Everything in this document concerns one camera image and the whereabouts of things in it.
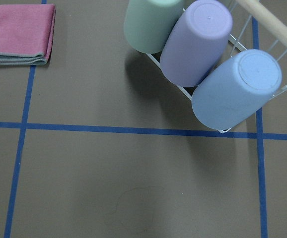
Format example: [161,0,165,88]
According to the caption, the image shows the green tumbler cup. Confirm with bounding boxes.
[124,0,184,54]

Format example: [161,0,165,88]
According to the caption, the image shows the purple tumbler cup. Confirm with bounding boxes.
[160,0,233,87]

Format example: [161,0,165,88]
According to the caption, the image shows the pink folded cloth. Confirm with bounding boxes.
[0,3,56,65]

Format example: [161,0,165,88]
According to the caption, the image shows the wooden rack handle rod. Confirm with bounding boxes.
[236,0,287,48]

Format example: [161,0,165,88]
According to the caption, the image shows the blue tumbler cup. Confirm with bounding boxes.
[192,49,282,130]

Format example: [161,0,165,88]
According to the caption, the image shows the white wire cup rack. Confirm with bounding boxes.
[145,0,287,134]

